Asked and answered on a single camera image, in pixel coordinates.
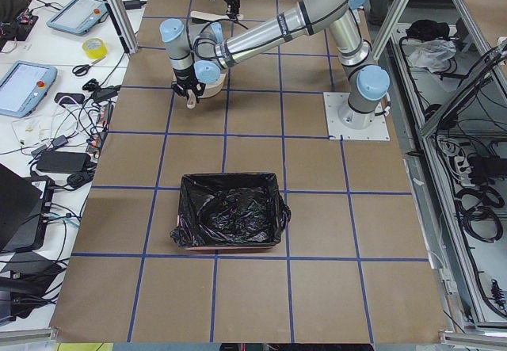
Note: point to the beige plastic dustpan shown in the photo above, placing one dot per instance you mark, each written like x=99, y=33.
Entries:
x=210, y=90

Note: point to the black lined trash bin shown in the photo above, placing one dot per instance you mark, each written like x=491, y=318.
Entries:
x=230, y=210

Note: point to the yellow tape roll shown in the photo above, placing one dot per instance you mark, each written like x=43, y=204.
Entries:
x=95, y=48

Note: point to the blue teach pendant upper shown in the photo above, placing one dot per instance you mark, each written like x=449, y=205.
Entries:
x=78, y=16

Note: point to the blue teach pendant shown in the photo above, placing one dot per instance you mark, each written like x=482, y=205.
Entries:
x=23, y=87
x=78, y=16

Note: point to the black power brick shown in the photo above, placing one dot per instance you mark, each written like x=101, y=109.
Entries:
x=62, y=162

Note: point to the blue teach pendant lower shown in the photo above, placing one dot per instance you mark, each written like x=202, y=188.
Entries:
x=23, y=87

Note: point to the black laptop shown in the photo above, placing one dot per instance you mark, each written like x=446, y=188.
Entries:
x=25, y=203

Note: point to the white crumpled cloth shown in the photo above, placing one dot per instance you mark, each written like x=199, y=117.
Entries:
x=434, y=55

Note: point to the black handled scissors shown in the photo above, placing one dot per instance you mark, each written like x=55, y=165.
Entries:
x=83, y=69

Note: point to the aluminium frame post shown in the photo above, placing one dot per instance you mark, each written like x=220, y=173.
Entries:
x=122, y=25

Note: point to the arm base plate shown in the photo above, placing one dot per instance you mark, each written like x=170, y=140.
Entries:
x=345, y=124

